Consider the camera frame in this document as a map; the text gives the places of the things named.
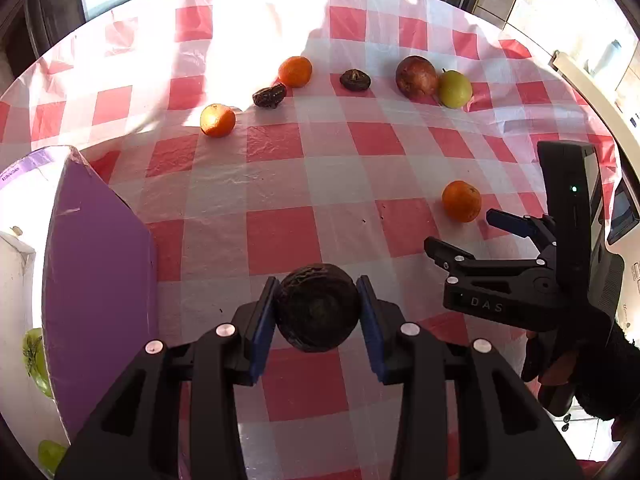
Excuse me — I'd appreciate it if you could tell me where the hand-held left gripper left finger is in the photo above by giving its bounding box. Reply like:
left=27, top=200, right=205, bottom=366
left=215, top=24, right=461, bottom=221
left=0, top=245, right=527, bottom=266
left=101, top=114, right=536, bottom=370
left=55, top=276, right=281, bottom=480

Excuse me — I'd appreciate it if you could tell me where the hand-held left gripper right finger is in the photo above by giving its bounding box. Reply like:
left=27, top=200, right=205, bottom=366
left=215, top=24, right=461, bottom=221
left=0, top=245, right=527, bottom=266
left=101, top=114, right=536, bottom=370
left=355, top=275, right=586, bottom=480

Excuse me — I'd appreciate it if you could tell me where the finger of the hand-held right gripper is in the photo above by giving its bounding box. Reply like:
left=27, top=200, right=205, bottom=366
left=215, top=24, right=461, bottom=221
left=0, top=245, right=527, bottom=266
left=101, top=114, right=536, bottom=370
left=486, top=208, right=557, bottom=247
left=424, top=236, right=547, bottom=287

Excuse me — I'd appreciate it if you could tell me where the orange mandarin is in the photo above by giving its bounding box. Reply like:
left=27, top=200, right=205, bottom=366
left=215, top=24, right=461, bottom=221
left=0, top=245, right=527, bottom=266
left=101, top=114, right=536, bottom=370
left=278, top=56, right=313, bottom=88
left=200, top=103, right=237, bottom=139
left=442, top=180, right=483, bottom=224

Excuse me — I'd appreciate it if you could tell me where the large dark wrinkled fruit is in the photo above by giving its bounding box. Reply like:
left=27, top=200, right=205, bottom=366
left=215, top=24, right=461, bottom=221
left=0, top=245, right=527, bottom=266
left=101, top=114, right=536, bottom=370
left=274, top=263, right=362, bottom=353

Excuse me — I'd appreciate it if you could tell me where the purple cardboard box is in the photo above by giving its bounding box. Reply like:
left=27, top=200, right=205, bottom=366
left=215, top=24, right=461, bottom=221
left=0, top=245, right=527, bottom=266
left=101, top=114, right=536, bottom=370
left=0, top=145, right=161, bottom=480

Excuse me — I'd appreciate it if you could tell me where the wrinkled red apple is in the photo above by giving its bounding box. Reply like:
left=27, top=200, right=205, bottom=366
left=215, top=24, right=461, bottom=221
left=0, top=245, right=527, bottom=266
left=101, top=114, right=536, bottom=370
left=395, top=55, right=440, bottom=100

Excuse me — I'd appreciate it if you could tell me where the small dark dried fruit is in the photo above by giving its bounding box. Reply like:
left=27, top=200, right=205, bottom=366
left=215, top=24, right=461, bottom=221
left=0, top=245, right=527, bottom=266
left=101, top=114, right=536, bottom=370
left=339, top=68, right=372, bottom=92
left=252, top=83, right=288, bottom=109

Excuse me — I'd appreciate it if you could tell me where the person's right hand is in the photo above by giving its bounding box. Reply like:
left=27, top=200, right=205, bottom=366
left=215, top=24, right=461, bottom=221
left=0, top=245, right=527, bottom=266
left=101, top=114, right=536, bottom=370
left=520, top=327, right=583, bottom=388

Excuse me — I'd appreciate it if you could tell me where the black office chair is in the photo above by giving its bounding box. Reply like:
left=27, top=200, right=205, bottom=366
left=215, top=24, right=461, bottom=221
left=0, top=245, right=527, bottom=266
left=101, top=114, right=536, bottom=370
left=587, top=240, right=626, bottom=318

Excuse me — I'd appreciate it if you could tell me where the dark screen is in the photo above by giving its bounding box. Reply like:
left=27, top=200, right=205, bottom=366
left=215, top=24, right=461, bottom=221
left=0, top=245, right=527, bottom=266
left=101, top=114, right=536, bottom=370
left=606, top=175, right=640, bottom=246

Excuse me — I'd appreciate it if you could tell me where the red white checkered tablecloth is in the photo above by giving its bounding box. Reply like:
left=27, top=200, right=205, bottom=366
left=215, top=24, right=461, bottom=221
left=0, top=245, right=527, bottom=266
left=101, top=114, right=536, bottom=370
left=0, top=0, right=623, bottom=480

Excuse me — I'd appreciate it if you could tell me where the yellow-green pear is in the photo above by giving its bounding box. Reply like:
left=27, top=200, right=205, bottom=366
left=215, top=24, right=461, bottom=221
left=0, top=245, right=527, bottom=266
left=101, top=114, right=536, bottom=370
left=438, top=68, right=473, bottom=110

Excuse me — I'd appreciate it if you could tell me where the white counter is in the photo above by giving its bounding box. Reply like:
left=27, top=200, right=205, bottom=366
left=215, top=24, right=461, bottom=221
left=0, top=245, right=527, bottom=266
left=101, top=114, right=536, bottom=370
left=547, top=51, right=640, bottom=161

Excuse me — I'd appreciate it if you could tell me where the white bottle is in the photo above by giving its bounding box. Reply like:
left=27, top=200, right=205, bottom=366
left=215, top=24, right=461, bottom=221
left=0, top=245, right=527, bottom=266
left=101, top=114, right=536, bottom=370
left=595, top=39, right=623, bottom=76

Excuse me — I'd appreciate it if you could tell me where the green tomato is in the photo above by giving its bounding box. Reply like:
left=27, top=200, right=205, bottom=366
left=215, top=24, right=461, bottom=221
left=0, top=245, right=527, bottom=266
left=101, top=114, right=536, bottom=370
left=21, top=327, right=55, bottom=400

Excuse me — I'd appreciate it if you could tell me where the small green fruit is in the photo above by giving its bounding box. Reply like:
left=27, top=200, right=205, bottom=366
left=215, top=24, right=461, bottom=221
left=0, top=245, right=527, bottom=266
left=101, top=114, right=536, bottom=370
left=37, top=440, right=68, bottom=476

